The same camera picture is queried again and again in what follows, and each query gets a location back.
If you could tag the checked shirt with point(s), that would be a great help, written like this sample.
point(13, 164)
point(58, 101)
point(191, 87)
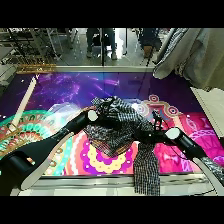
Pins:
point(117, 133)

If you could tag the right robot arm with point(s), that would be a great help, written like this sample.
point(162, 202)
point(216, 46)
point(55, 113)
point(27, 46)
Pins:
point(187, 142)

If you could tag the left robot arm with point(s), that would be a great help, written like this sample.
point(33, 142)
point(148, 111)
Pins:
point(40, 151)

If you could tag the person's legs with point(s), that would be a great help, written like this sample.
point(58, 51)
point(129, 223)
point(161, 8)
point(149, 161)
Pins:
point(148, 41)
point(100, 40)

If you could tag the striped garment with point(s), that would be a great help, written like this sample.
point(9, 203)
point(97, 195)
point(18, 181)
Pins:
point(173, 41)

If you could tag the grey garment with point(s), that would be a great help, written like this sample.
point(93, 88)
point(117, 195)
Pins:
point(195, 56)

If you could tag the silver frame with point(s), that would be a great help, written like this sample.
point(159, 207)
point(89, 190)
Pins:
point(100, 183)

